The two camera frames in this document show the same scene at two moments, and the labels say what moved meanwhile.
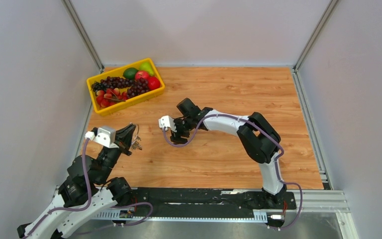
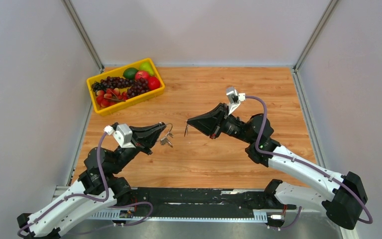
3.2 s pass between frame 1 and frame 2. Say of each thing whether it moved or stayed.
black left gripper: moved
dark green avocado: stayed
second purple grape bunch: stayed
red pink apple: stayed
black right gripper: moved
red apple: stayed
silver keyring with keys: moved
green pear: stayed
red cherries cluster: stayed
